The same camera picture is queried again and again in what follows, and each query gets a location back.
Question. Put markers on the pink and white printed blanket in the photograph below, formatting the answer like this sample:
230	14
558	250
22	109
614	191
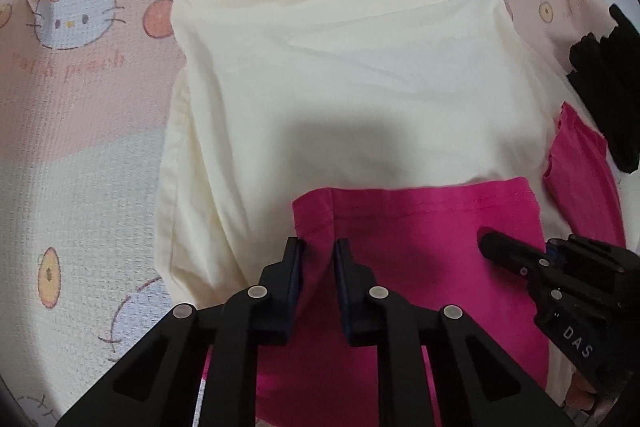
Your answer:
90	132

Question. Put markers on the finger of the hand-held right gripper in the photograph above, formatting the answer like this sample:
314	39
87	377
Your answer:
510	252

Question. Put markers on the person's right hand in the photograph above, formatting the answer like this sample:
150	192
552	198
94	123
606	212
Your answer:
582	392

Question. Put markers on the cream t-shirt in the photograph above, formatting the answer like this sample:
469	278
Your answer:
350	57

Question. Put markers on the black knit garment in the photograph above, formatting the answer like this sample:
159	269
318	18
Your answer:
610	82

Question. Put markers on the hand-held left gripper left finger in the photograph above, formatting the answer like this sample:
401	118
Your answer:
295	287

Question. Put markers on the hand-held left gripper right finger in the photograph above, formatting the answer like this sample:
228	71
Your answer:
344	287

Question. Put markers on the magenta t-shirt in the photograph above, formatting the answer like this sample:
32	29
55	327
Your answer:
425	247

